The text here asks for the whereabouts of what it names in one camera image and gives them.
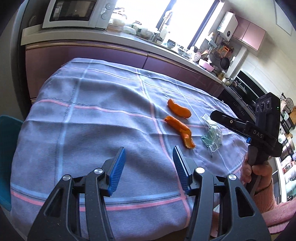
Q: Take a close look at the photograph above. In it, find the teal trash bin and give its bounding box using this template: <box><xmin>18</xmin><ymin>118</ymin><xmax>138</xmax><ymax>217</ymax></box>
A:
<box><xmin>0</xmin><ymin>115</ymin><xmax>23</xmax><ymax>211</ymax></box>

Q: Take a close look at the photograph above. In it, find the kitchen counter with purple cabinets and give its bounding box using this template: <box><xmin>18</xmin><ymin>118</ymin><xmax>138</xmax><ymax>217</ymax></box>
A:
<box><xmin>21</xmin><ymin>24</ymin><xmax>255</xmax><ymax>121</ymax></box>

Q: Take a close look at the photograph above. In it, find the pink wall cabinet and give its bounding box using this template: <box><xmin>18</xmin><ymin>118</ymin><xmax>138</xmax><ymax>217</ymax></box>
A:
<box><xmin>232</xmin><ymin>16</ymin><xmax>266</xmax><ymax>52</ymax></box>

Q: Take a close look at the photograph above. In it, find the orange peel piece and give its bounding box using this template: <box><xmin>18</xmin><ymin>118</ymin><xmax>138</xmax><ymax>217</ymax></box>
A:
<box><xmin>167</xmin><ymin>99</ymin><xmax>192</xmax><ymax>118</ymax></box>
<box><xmin>165</xmin><ymin>115</ymin><xmax>195</xmax><ymax>149</ymax></box>

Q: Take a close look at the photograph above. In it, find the clear plastic wrapper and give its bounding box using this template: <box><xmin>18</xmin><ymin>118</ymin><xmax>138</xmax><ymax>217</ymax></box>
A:
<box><xmin>201</xmin><ymin>114</ymin><xmax>223</xmax><ymax>153</ymax></box>

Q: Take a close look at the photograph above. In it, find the right hand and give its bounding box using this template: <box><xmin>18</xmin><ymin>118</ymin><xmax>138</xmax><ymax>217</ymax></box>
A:
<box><xmin>240</xmin><ymin>153</ymin><xmax>273</xmax><ymax>193</ymax></box>

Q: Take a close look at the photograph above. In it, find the white microwave oven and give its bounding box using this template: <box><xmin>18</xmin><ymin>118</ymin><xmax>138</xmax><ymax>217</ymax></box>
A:
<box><xmin>42</xmin><ymin>0</ymin><xmax>116</xmax><ymax>29</ymax></box>

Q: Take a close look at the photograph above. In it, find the black oven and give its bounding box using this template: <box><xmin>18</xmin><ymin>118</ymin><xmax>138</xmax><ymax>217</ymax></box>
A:
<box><xmin>218</xmin><ymin>70</ymin><xmax>267</xmax><ymax>122</ymax></box>

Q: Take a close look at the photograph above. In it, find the glass kettle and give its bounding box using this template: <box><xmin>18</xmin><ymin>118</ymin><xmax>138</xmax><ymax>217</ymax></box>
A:
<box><xmin>107</xmin><ymin>8</ymin><xmax>127</xmax><ymax>32</ymax></box>

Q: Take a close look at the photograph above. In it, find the white water heater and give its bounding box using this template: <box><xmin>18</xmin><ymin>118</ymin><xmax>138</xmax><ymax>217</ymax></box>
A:
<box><xmin>217</xmin><ymin>11</ymin><xmax>238</xmax><ymax>42</ymax></box>

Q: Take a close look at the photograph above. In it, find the pink pot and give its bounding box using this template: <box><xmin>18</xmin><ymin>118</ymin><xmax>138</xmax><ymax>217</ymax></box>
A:
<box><xmin>198</xmin><ymin>59</ymin><xmax>214</xmax><ymax>72</ymax></box>

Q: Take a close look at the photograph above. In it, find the purple plaid tablecloth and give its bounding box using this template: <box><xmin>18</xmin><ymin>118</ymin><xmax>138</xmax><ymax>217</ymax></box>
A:
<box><xmin>10</xmin><ymin>58</ymin><xmax>247</xmax><ymax>240</ymax></box>

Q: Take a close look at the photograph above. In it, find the black frying pan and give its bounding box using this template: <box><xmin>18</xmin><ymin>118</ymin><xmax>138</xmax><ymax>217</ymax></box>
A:
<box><xmin>220</xmin><ymin>57</ymin><xmax>230</xmax><ymax>70</ymax></box>

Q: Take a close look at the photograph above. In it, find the pink sleeve right forearm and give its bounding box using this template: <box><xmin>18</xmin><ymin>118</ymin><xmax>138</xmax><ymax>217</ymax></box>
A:
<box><xmin>253</xmin><ymin>180</ymin><xmax>296</xmax><ymax>234</ymax></box>

